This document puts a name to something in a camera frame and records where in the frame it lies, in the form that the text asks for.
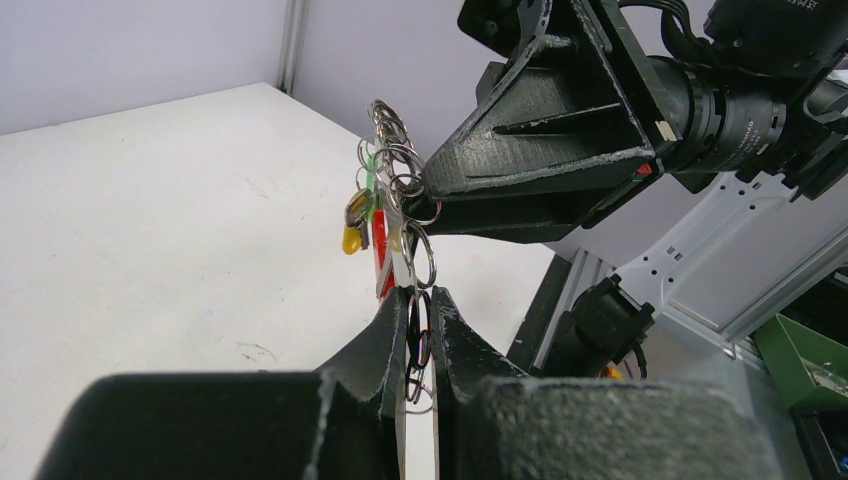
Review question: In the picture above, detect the green plastic bin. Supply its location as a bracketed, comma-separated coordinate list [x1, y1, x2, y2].
[754, 314, 847, 409]

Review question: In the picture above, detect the silver key organiser plate with rings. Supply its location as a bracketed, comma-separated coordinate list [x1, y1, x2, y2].
[357, 99, 437, 415]

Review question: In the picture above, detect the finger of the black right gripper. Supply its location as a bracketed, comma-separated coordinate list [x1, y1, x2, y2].
[405, 162, 656, 244]

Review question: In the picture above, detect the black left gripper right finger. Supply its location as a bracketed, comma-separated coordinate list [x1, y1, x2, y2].
[431, 287, 782, 479]

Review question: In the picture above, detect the silver key with yellow tag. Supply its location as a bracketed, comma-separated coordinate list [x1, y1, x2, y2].
[344, 188, 374, 250]

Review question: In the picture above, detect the green key tag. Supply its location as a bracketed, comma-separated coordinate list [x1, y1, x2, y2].
[360, 154, 376, 192]

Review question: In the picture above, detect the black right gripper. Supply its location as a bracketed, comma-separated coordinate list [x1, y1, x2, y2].
[423, 1, 785, 201]

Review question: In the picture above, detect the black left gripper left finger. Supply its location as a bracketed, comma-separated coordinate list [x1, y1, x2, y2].
[37, 289, 407, 479]

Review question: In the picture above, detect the yellow key tag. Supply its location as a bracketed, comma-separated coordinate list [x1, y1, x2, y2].
[342, 226, 364, 255]

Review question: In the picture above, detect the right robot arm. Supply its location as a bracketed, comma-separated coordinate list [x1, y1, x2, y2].
[402, 1, 847, 377]

